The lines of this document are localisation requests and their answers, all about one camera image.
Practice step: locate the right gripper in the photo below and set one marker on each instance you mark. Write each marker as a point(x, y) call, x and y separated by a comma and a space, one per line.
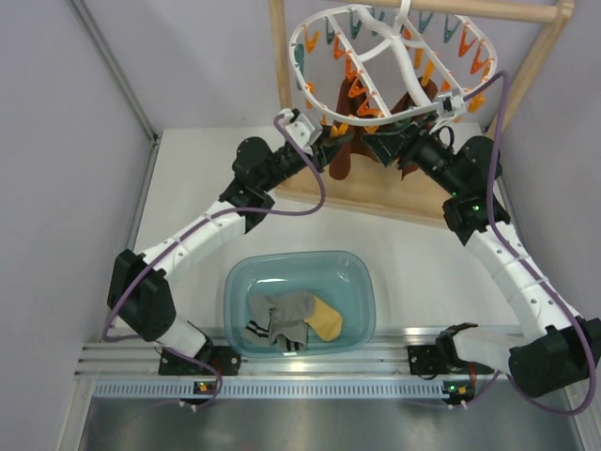
point(386, 146)

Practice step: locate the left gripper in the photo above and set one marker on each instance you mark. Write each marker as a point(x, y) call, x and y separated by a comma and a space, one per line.
point(322, 150)

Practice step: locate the white round clip hanger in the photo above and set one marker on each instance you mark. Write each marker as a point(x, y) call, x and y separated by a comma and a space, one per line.
point(369, 67)

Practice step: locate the yellow sock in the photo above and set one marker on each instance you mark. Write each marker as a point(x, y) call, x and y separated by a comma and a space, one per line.
point(325, 321)
point(334, 131)

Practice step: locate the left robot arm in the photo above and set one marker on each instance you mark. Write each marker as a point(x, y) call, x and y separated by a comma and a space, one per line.
point(140, 291)

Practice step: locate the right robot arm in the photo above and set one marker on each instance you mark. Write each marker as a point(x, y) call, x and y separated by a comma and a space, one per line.
point(557, 346)

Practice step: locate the wooden hanging rack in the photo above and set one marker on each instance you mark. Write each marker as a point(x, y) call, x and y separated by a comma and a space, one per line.
point(371, 188)

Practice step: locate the teal plastic tub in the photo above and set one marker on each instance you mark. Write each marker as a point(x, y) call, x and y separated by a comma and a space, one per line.
point(338, 278)

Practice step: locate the grey striped sock left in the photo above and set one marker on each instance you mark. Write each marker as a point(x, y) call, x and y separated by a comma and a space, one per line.
point(257, 330)

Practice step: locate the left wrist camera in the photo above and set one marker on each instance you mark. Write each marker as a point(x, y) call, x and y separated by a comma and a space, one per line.
point(298, 129)

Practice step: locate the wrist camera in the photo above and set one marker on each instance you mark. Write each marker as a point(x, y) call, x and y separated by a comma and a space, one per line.
point(298, 129)
point(450, 106)

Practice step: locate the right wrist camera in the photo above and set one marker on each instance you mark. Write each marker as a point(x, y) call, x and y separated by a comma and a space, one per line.
point(450, 106)

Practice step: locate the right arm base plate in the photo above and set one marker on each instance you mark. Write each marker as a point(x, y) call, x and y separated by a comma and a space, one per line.
point(425, 361)

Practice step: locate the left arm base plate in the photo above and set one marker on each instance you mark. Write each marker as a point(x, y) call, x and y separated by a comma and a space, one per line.
point(221, 358)

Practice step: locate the slotted cable duct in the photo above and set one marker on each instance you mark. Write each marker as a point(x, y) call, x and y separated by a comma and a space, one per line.
point(276, 389)

